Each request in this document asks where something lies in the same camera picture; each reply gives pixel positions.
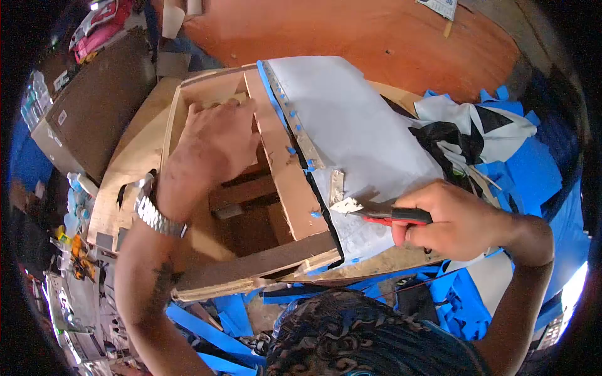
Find person's right hand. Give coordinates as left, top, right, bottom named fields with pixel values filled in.
left=391, top=180, right=514, bottom=262

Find wooden furniture frame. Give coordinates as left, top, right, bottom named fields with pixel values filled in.
left=160, top=63, right=448, bottom=302

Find red-brown plywood sheet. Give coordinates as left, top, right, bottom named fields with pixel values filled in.
left=182, top=0, right=522, bottom=103

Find person's left thumb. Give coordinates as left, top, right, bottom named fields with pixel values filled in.
left=236, top=131, right=262, bottom=166

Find pink red cloth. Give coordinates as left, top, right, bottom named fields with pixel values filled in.
left=70, top=0, right=135, bottom=63

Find grey leatherette sheet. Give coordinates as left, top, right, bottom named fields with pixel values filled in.
left=263, top=56, right=446, bottom=269

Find pile of blue fabric scraps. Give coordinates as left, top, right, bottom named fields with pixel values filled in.
left=165, top=85, right=592, bottom=376

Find person's body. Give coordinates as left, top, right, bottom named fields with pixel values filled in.
left=265, top=288, right=493, bottom=376

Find clear plastic bottles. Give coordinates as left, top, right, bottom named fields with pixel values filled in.
left=65, top=171, right=100, bottom=237

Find person's left fingers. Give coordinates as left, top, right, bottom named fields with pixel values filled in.
left=186, top=98, right=258, bottom=124

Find white paper sheet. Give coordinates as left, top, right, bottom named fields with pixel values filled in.
left=416, top=0, right=458, bottom=22

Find person's right index finger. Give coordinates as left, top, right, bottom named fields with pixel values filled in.
left=392, top=180, right=453, bottom=212

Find light plywood panel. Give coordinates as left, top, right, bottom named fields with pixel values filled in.
left=87, top=76, right=185, bottom=255

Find person's left hand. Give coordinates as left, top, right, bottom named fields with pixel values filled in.
left=156, top=98, right=262, bottom=224

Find dark brown board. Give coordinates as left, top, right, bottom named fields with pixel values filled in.
left=30, top=27, right=159, bottom=185

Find black and white fabric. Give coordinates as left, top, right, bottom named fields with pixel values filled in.
left=408, top=94, right=538, bottom=194

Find person's right thumb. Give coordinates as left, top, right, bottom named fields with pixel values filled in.
left=391, top=221, right=415, bottom=248

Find red black utility knife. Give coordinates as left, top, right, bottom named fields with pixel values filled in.
left=330, top=197, right=434, bottom=227

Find orange power tool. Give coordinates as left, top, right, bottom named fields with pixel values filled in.
left=70, top=234, right=98, bottom=284

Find grey tack strip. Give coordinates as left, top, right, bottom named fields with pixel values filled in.
left=260, top=60, right=326, bottom=171

